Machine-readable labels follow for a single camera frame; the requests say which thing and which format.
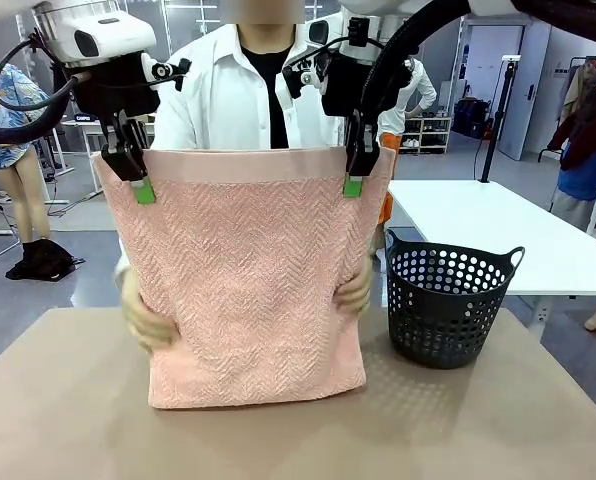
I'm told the blue hanging garment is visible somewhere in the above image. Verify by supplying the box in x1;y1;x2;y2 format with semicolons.
556;148;596;202

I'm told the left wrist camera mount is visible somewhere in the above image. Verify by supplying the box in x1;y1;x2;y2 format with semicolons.
140;52;194;94

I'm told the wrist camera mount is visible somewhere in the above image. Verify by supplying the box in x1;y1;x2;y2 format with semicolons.
280;49;332;109
140;52;194;94

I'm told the pink herringbone towel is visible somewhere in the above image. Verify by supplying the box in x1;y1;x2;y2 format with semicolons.
91;146;397;412

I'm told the mannequin in floral shirt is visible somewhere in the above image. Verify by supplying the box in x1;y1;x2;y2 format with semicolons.
0;22;53;281

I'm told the white desk with sign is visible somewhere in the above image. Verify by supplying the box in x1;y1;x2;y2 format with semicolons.
59;112;105;197

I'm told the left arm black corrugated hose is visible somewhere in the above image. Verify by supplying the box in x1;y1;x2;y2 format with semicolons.
0;38;92;144

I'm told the person's right hand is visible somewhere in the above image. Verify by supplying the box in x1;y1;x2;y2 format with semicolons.
120;277;178;355

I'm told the dark maroon hanging jacket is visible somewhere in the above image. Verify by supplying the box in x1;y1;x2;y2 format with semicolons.
547;60;596;174

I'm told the person in white shirt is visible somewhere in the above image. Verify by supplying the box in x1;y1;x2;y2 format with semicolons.
152;0;352;152

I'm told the black suitcase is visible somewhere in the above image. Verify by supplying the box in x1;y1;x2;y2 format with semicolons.
452;97;495;141

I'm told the black perforated plastic basket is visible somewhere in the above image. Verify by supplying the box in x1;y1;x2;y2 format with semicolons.
384;228;527;371

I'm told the large white table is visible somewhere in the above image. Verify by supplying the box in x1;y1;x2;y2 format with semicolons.
385;178;596;347

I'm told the person's left hand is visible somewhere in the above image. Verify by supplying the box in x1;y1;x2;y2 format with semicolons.
334;255;374;316

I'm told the low shoe rack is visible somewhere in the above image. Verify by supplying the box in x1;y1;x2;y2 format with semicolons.
399;115;453;156

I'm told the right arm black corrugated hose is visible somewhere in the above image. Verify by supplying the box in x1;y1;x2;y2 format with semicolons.
355;0;596;129

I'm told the black clothes pile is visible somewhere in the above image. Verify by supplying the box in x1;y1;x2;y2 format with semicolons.
5;238;78;282

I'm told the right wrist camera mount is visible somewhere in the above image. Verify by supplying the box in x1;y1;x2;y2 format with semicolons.
280;49;332;109

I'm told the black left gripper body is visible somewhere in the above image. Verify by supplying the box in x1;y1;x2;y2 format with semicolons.
74;53;162;127

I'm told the grey blue door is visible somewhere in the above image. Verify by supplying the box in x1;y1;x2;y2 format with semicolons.
464;23;525;144

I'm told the black pole stand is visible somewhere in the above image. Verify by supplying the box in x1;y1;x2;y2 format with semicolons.
477;53;522;184

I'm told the beige hanging coat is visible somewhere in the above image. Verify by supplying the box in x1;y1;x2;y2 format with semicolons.
559;63;588;129

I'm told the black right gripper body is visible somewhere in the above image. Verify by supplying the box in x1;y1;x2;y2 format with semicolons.
321;52;379;119

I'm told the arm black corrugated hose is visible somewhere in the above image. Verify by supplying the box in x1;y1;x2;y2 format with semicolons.
0;38;92;144
355;0;596;129

